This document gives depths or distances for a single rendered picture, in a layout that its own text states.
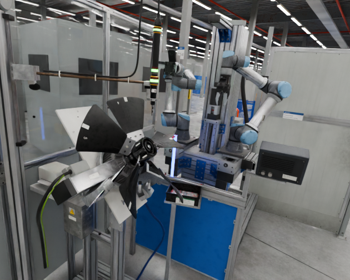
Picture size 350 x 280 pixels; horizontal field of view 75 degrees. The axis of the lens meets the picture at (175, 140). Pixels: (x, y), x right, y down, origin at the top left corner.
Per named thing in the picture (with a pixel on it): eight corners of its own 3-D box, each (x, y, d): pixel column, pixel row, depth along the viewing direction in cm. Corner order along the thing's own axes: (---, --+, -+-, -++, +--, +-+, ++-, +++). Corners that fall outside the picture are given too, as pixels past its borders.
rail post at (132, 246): (129, 254, 207) (132, 175, 186) (131, 251, 211) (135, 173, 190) (133, 255, 206) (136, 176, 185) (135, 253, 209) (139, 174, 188)
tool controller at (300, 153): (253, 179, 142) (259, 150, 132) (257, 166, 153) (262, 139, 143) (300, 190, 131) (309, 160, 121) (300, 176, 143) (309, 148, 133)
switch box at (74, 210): (76, 223, 147) (75, 193, 141) (93, 231, 141) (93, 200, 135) (64, 231, 139) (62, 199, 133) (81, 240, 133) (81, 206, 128)
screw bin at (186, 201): (164, 201, 146) (165, 192, 144) (170, 190, 162) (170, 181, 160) (198, 208, 142) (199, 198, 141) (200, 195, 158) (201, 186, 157)
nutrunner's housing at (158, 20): (149, 105, 123) (154, 10, 111) (149, 104, 127) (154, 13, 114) (156, 105, 124) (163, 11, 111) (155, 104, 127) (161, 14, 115)
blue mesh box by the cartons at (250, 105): (231, 129, 779) (236, 100, 752) (248, 125, 868) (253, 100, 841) (256, 135, 721) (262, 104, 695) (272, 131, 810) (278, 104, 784)
